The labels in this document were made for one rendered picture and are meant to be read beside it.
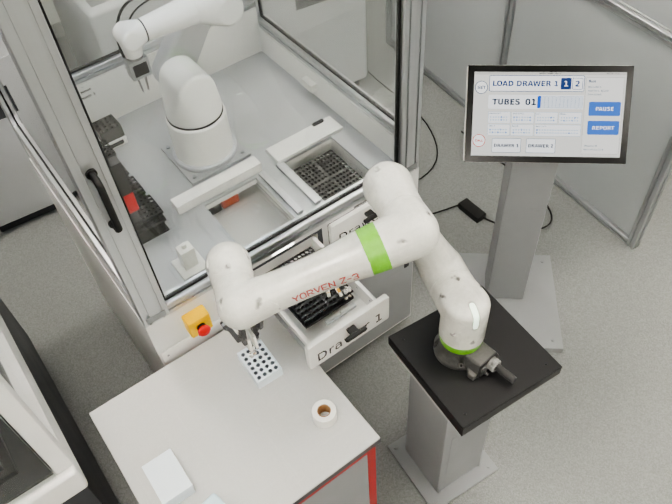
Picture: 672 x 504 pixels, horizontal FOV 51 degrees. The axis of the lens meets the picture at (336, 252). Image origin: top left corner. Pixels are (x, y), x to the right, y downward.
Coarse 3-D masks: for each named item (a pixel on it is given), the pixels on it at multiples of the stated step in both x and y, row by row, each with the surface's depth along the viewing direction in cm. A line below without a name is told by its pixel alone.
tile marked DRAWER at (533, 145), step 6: (528, 138) 228; (534, 138) 227; (540, 138) 227; (528, 144) 228; (534, 144) 228; (540, 144) 228; (546, 144) 227; (552, 144) 227; (528, 150) 228; (534, 150) 228; (540, 150) 228; (546, 150) 228; (552, 150) 228
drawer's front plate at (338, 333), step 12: (384, 300) 202; (360, 312) 199; (372, 312) 202; (384, 312) 207; (348, 324) 198; (360, 324) 202; (372, 324) 207; (324, 336) 195; (336, 336) 198; (360, 336) 207; (312, 348) 193; (324, 348) 198; (312, 360) 198; (324, 360) 202
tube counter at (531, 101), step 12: (528, 96) 225; (540, 96) 225; (552, 96) 224; (564, 96) 224; (576, 96) 224; (528, 108) 226; (540, 108) 226; (552, 108) 225; (564, 108) 225; (576, 108) 224
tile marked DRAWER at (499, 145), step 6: (492, 138) 229; (498, 138) 229; (504, 138) 228; (510, 138) 228; (516, 138) 228; (492, 144) 229; (498, 144) 229; (504, 144) 229; (510, 144) 229; (516, 144) 228; (492, 150) 229; (498, 150) 229; (504, 150) 229; (510, 150) 229; (516, 150) 229
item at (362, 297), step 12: (312, 240) 223; (288, 252) 220; (276, 264) 220; (360, 288) 209; (360, 300) 213; (372, 300) 206; (288, 312) 212; (336, 312) 211; (348, 312) 211; (288, 324) 204; (300, 324) 209; (324, 324) 208; (336, 324) 208; (300, 336) 199; (312, 336) 206
